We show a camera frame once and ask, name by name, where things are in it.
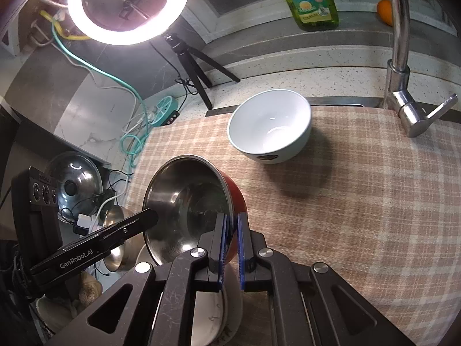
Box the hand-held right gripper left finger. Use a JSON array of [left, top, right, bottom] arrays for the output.
[[45, 213, 235, 346]]

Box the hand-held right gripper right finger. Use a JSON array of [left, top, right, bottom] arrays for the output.
[[237, 212, 415, 346]]

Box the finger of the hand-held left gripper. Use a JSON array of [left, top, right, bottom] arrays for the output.
[[100, 208, 160, 257]]

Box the large stainless steel bowl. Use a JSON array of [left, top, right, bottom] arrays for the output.
[[142, 155, 249, 265]]

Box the white ceramic bowl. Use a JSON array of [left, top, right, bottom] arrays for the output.
[[228, 89, 313, 164]]

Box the person's left hand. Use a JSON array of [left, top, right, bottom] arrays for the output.
[[74, 270, 103, 309]]

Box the metal ladle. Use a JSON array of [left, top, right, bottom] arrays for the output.
[[103, 205, 127, 272]]

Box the glass pot lid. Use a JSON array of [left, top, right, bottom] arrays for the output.
[[45, 151, 103, 222]]

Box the plaid tablecloth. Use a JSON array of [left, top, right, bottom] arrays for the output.
[[122, 106, 461, 346]]

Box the teal round power hub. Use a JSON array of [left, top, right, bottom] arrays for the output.
[[149, 95, 180, 127]]

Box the black tripod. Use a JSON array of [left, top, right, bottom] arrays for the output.
[[164, 34, 241, 110]]

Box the yellow pipe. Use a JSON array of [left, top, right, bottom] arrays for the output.
[[41, 9, 90, 41]]

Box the green dish soap bottle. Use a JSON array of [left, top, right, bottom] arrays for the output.
[[275, 0, 340, 32]]

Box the chrome faucet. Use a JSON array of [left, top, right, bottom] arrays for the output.
[[378, 0, 459, 138]]

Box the orange fruit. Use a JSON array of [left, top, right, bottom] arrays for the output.
[[377, 0, 394, 27]]

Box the white charger cable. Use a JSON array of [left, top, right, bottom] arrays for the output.
[[89, 190, 127, 232]]

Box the thin black cable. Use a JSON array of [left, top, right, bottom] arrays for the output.
[[58, 169, 137, 224]]

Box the long white cable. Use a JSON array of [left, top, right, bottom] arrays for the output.
[[50, 41, 145, 135]]

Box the black tripod cable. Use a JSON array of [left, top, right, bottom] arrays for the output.
[[149, 41, 199, 116]]

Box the ring light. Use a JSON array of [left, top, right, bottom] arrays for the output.
[[68, 0, 191, 46]]

